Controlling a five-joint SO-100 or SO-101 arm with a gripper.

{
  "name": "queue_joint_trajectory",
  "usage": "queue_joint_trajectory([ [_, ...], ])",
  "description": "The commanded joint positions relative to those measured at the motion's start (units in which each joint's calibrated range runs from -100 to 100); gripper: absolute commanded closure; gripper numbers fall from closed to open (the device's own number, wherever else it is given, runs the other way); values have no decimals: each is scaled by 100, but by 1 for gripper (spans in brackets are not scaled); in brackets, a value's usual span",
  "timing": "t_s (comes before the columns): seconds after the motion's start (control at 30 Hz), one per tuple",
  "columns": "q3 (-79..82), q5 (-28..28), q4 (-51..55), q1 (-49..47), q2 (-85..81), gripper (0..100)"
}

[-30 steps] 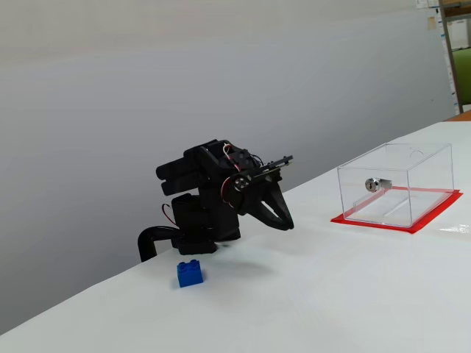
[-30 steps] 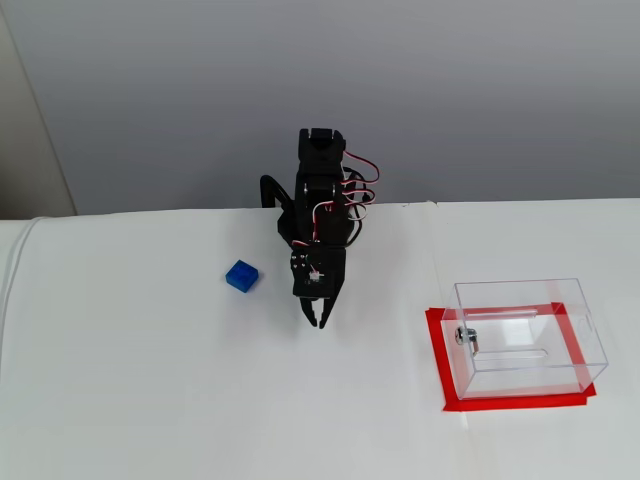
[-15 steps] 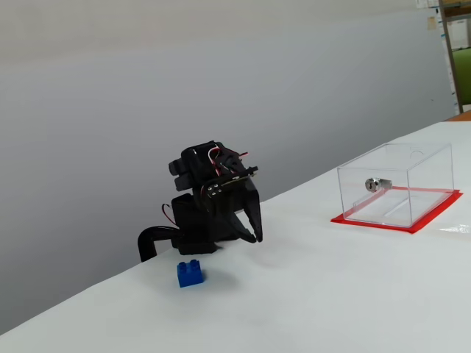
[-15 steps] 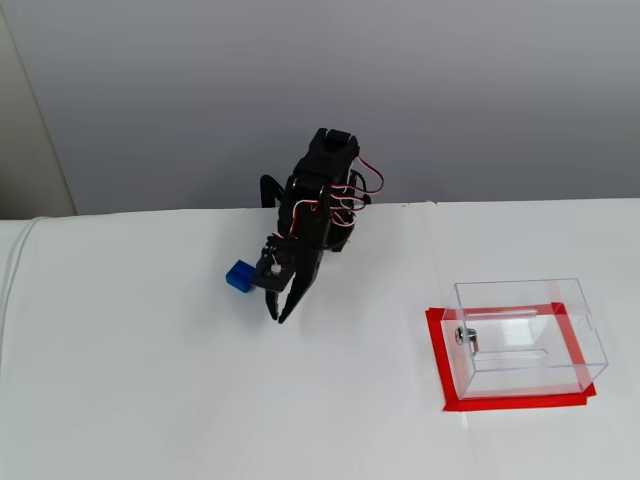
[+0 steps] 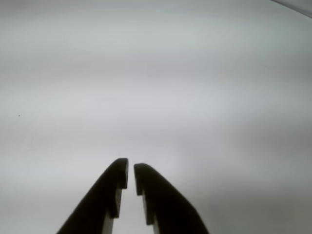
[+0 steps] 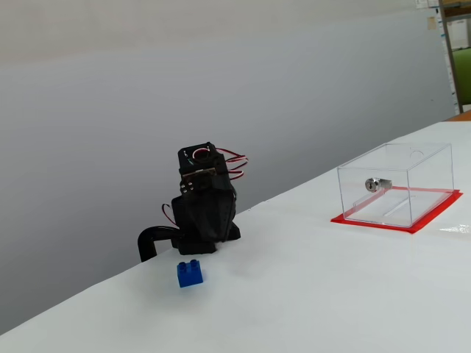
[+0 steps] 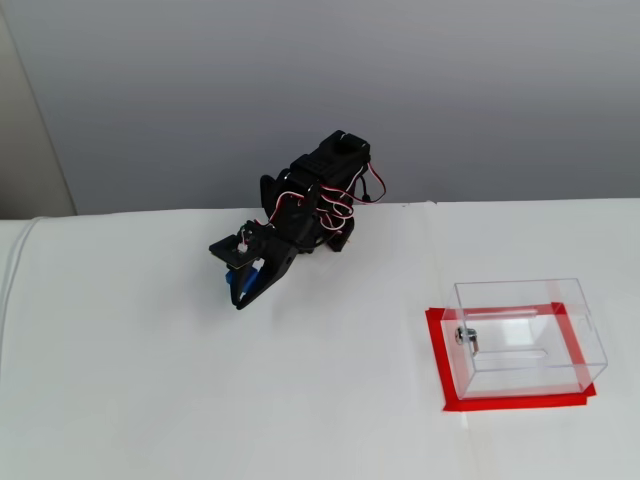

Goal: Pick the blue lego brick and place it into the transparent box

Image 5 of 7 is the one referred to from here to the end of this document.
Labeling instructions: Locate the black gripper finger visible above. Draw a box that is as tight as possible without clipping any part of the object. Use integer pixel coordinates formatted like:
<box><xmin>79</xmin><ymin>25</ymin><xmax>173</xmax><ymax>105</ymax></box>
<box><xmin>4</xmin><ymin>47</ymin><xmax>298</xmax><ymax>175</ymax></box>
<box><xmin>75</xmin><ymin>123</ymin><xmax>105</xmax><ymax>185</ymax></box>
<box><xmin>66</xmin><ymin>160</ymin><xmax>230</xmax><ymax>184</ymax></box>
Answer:
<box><xmin>56</xmin><ymin>157</ymin><xmax>129</xmax><ymax>234</ymax></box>
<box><xmin>133</xmin><ymin>163</ymin><xmax>211</xmax><ymax>234</ymax></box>

